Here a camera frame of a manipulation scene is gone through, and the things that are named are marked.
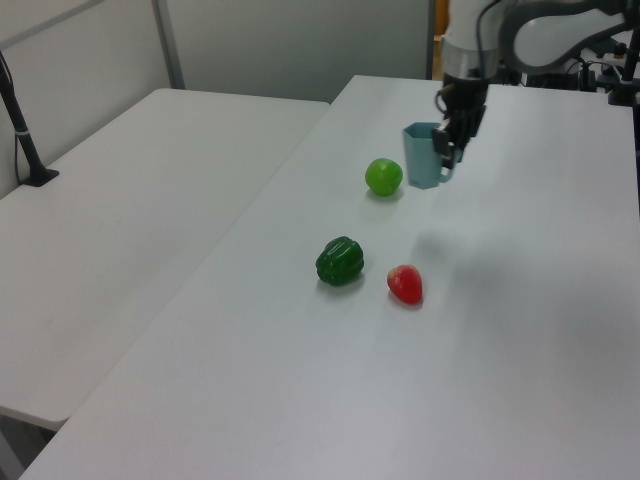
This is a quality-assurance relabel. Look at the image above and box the black camera pole with base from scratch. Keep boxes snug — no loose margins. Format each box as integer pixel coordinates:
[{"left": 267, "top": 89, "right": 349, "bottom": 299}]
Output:
[{"left": 0, "top": 49, "right": 60, "bottom": 188}]

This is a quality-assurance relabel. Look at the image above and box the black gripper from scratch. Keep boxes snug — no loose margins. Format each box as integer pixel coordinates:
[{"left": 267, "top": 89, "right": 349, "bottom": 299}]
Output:
[{"left": 432, "top": 73, "right": 490, "bottom": 181}]

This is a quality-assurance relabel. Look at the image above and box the black clamp stand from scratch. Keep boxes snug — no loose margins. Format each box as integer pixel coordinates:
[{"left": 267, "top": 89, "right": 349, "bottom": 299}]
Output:
[{"left": 607, "top": 27, "right": 640, "bottom": 107}]

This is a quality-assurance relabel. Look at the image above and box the light blue hexagonal mug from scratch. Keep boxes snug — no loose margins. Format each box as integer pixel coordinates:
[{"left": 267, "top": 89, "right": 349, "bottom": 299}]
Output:
[{"left": 402, "top": 121, "right": 455, "bottom": 191}]

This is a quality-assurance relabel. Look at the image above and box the light green apple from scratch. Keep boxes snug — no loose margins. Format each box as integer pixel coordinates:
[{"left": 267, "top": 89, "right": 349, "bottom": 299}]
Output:
[{"left": 364, "top": 157, "right": 404, "bottom": 198}]

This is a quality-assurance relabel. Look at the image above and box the brown wooden board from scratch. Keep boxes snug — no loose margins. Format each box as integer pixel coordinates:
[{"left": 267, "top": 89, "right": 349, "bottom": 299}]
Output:
[{"left": 433, "top": 0, "right": 451, "bottom": 37}]

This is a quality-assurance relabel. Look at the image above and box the dark green bell pepper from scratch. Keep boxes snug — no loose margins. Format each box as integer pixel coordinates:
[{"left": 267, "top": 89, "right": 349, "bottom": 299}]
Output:
[{"left": 314, "top": 235, "right": 366, "bottom": 287}]

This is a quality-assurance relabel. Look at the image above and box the red strawberry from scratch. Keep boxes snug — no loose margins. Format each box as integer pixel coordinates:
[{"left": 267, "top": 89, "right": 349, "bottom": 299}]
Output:
[{"left": 386, "top": 263, "right": 424, "bottom": 305}]

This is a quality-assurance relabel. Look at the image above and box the grey partition post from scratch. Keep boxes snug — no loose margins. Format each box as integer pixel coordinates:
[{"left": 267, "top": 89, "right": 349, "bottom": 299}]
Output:
[{"left": 151, "top": 0, "right": 187, "bottom": 92}]

